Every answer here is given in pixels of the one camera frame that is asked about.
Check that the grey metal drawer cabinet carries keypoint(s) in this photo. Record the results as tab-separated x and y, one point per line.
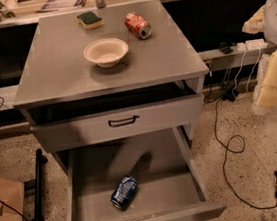
59	84

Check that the blue pepsi can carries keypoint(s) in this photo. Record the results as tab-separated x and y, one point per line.
124	193

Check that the black remote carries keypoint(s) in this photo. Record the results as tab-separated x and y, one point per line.
225	48

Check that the green yellow sponge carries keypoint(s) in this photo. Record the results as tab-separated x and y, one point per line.
89	20

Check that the grey top drawer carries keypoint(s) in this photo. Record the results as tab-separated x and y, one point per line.
111	125

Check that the beige paper bowl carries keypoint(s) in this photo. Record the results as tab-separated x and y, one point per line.
106	52

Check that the white power strip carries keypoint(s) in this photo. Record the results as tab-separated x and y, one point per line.
252	45

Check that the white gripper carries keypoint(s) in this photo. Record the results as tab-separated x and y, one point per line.
268	93

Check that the red soda can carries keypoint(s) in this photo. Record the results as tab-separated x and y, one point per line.
137	25

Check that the open grey middle drawer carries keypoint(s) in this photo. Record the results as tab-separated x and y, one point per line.
169	186

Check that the papers on back counter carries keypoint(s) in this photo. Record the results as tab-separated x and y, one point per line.
56	5

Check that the black metal bar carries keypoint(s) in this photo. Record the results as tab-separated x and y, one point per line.
39	163

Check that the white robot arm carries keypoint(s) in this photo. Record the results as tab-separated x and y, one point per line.
270	23

